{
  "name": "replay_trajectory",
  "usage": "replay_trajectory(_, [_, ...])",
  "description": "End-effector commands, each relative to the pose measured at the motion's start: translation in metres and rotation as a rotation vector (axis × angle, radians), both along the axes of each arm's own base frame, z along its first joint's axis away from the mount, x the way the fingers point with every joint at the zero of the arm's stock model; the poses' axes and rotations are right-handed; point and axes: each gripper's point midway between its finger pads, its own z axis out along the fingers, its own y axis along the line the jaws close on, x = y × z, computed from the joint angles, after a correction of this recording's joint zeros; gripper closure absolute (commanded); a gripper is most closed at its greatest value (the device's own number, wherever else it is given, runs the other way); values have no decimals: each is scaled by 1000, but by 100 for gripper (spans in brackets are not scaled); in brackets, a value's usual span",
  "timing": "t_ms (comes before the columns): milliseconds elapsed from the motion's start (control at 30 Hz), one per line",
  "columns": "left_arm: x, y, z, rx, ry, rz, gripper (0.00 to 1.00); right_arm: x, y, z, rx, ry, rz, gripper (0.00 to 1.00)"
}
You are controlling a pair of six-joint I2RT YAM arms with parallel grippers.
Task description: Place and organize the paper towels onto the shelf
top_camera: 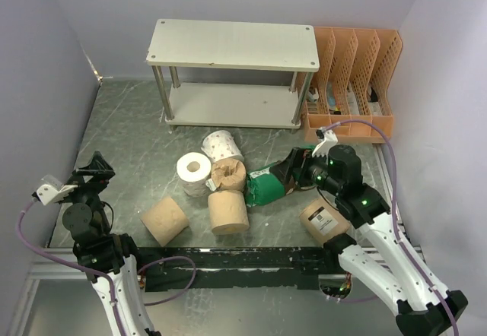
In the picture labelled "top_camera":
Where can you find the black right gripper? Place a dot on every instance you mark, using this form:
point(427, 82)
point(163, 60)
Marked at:
point(297, 160)

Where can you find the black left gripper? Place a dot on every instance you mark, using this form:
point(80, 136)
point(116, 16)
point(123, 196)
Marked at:
point(98, 176)

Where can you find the brown roll with cartoon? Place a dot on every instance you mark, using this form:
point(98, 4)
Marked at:
point(227, 174)

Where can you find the brown roll white label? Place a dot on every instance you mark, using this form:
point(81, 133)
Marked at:
point(322, 221)

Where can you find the tan unwrapped paper roll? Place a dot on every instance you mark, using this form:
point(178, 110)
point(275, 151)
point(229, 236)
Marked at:
point(165, 220)
point(228, 212)

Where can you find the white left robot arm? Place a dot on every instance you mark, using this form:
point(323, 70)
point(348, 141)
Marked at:
point(109, 260)

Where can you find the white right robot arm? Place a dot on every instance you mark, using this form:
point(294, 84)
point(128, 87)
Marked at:
point(359, 232)

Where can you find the white two-tier shelf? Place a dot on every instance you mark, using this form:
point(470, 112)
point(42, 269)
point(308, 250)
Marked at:
point(239, 46)

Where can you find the green wrapped roll brown band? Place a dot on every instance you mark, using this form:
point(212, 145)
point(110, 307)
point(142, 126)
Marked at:
point(262, 187)

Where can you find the grey white tape dispenser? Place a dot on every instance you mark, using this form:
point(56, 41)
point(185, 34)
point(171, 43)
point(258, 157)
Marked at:
point(313, 95)

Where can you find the white roll with red dots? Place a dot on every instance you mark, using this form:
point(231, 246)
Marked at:
point(221, 145)

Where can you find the white packets in organizer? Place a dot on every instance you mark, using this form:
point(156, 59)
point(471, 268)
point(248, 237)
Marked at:
point(352, 102)

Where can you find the blue item in organizer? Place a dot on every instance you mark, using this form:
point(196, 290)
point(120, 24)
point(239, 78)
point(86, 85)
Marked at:
point(330, 97)

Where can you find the white upright paper roll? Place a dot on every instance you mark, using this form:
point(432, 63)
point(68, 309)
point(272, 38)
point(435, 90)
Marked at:
point(193, 170)

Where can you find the orange plastic file organizer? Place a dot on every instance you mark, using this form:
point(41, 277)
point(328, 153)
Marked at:
point(360, 59)

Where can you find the black item in organizer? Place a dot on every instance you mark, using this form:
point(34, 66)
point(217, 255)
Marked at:
point(373, 96)

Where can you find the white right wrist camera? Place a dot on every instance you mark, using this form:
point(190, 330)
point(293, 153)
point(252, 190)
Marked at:
point(327, 140)

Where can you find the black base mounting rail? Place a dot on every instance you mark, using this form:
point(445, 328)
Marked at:
point(304, 268)

